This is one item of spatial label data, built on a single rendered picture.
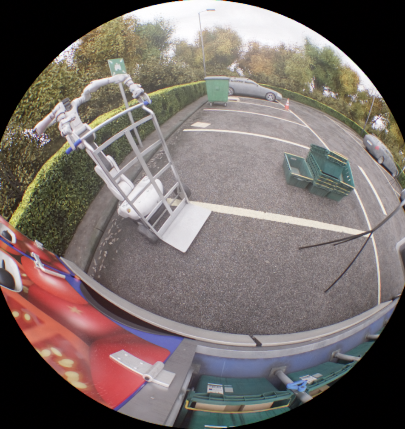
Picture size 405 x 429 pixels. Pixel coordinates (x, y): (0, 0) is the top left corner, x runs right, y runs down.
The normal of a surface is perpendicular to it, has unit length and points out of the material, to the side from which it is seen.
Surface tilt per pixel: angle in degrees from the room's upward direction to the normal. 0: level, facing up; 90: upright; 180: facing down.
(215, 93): 94
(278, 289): 0
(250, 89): 84
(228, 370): 0
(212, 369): 0
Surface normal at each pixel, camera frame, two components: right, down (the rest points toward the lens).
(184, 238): -0.19, -0.58
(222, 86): -0.16, 0.87
